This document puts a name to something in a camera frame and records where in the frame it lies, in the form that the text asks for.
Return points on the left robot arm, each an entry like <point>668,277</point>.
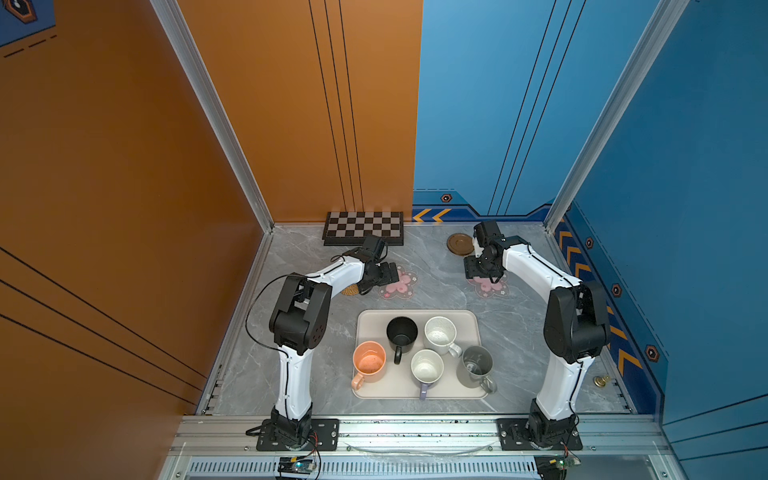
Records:
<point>299,322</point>

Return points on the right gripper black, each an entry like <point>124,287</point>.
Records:
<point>471,271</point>

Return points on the brown wooden round coaster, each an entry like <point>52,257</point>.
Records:
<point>460,244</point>

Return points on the grey mug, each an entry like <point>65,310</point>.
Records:
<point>474,369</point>

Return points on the left green circuit board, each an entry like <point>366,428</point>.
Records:
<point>296,466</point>

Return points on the woven rattan round coaster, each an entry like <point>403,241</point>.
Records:
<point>351,290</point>

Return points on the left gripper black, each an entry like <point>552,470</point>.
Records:
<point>386,277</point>

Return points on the black mug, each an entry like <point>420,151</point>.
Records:
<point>402,332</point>

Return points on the orange pink mug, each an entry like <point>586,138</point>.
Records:
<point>369,359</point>

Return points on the black white chessboard box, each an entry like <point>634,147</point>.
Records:
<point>351,228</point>

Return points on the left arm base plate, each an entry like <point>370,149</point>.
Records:
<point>324,433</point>

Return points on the small brass bell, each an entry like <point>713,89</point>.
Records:
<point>601,381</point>

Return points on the beige plastic tray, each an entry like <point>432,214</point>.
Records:
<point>397,381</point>

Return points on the right green circuit board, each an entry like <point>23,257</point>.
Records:
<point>555,468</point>

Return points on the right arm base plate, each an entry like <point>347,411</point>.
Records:
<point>517,434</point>

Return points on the green circuit board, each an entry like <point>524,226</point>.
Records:
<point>555,468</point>
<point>296,466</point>

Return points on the white mug purple handle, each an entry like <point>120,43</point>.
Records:
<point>427,368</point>

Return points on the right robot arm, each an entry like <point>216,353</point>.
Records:
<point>576,327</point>

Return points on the pink flower coaster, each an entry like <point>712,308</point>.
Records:
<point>404,288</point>
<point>487,288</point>

